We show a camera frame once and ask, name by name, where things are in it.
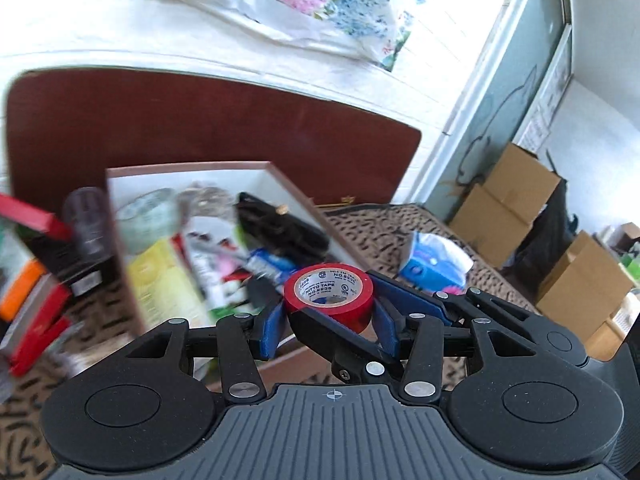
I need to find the dark red wooden headboard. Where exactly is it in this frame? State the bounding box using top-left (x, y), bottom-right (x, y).
top-left (4, 65), bottom-right (422, 212)

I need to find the letter print tablecloth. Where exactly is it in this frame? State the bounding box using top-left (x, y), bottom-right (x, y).
top-left (0, 202), bottom-right (547, 480)

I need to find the clear tape roll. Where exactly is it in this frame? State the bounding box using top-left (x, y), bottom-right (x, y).
top-left (116, 188), bottom-right (179, 256)

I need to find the red tape roll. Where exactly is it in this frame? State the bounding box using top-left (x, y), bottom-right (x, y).
top-left (283, 262), bottom-right (375, 335)

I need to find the black box with barcode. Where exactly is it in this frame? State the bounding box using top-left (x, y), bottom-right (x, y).
top-left (27, 230), bottom-right (122, 302)

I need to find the brown cardboard box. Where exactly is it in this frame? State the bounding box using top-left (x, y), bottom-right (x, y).
top-left (105, 161), bottom-right (381, 394)

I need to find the black bag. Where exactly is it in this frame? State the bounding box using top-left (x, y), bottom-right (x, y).
top-left (500, 150), bottom-right (582, 292)

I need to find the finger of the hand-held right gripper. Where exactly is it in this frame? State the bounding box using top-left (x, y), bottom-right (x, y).
top-left (290, 307), bottom-right (406, 384)
top-left (367, 270), bottom-right (552, 342)

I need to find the red flat box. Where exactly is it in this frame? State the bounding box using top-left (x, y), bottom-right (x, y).
top-left (9, 315), bottom-right (74, 379)

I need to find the grey glass door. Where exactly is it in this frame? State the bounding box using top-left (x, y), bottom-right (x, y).
top-left (424, 0), bottom-right (577, 222)

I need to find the yellow medicine box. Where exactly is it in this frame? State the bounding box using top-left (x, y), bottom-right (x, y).
top-left (127, 237), bottom-right (212, 334)

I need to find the black pouch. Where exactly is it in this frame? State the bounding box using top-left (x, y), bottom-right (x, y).
top-left (235, 191), bottom-right (331, 262)

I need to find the floral cloth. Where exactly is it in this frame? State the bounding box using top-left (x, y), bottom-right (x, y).
top-left (152, 0), bottom-right (414, 72)

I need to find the blue white packet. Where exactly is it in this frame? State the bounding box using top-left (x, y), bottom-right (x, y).
top-left (247, 247), bottom-right (297, 277)

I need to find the orange box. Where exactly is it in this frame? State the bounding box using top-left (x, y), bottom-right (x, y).
top-left (0, 259), bottom-right (49, 322)

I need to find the clear plastic cup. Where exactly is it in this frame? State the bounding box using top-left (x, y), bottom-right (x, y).
top-left (62, 187), bottom-right (114, 262)

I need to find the plain cardboard box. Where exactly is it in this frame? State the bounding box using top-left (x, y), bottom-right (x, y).
top-left (536, 230), bottom-right (637, 343)
top-left (450, 182), bottom-right (534, 269)
top-left (486, 142), bottom-right (564, 225)

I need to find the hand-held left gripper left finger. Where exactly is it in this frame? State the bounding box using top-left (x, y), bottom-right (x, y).
top-left (125, 301), bottom-right (288, 407)

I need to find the blue tissue pack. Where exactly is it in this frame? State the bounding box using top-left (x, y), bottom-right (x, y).
top-left (397, 231), bottom-right (475, 295)

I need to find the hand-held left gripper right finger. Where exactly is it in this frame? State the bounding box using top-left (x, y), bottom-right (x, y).
top-left (372, 300), bottom-right (549, 407)

